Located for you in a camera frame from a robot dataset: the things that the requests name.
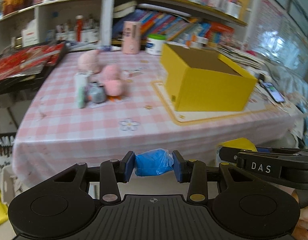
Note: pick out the blue plastic bundle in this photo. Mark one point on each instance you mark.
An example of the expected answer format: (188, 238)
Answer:
(153, 163)

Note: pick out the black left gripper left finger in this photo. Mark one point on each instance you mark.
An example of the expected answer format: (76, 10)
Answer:
(113, 172)

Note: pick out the yellow cardboard box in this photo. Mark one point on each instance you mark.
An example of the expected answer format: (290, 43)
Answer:
(204, 80)

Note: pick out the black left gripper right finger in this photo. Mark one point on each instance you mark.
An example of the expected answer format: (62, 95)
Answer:
(194, 173)

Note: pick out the smartphone on table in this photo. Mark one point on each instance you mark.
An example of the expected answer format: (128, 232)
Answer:
(273, 92)

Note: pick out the pink checked tablecloth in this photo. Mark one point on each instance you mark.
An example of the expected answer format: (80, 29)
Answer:
(55, 133)

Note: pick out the pink cylindrical humidifier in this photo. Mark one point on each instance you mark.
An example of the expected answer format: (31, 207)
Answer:
(131, 37)

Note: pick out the row of colourful books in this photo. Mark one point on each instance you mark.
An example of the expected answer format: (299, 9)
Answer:
(173, 27)

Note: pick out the white spray bottle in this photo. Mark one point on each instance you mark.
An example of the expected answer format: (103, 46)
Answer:
(109, 48)

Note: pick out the grey blue toy camera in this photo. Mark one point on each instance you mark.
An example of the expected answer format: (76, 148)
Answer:
(95, 93)

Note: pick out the white jar green lid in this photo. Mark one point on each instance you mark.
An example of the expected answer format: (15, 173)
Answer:
(154, 44)

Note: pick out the black Yamaha keyboard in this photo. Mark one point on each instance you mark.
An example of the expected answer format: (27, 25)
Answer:
(11, 86)

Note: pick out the white drinking straws box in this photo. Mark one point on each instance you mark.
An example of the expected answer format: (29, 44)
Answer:
(30, 34)

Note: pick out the person's right hand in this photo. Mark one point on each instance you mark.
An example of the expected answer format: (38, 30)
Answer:
(301, 230)

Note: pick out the pink plush duck toy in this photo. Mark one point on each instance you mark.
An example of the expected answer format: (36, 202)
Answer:
(113, 84)

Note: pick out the mint green hair brush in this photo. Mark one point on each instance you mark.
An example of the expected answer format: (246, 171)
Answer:
(80, 97)

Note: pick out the white cubby shelf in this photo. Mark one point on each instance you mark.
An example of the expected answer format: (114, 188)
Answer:
(48, 15)

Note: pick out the red tassel doll ornament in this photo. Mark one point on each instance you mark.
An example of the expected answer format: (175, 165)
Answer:
(79, 27)

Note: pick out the red foil decoration bag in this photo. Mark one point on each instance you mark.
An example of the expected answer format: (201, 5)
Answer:
(30, 60)

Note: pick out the white wall charger plug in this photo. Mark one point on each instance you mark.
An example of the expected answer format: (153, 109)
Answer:
(81, 79)

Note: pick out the white pen holder pot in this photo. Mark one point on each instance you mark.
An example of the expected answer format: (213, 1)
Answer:
(90, 35)

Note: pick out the pale pink plush toy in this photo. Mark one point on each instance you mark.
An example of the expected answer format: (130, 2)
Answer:
(89, 62)

